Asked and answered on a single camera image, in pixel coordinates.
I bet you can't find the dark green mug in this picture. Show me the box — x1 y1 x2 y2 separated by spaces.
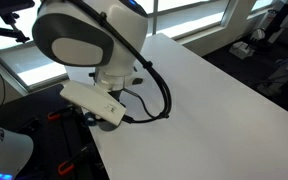
83 111 118 132

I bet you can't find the black cable bundle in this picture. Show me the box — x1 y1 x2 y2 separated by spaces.
67 0 173 125

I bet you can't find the orange-handled clamp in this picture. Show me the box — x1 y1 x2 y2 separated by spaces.
47 107 73 121
57 145 91 176

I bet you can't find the lower orange-handled clamp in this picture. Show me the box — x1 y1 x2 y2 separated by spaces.
57 145 91 176

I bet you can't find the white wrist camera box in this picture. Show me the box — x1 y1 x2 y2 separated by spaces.
60 81 126 126

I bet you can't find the black perforated mounting board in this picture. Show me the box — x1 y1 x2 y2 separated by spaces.
0 85 110 180

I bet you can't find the white device on floor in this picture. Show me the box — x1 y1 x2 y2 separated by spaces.
229 41 254 60

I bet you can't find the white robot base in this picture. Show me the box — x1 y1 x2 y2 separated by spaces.
0 127 34 180

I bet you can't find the upper orange-handled clamp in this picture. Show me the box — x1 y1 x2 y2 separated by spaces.
47 107 73 121

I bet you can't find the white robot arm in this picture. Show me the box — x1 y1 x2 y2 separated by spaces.
32 0 148 91

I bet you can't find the black camera tripod mount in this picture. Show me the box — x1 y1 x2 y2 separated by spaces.
0 0 35 43

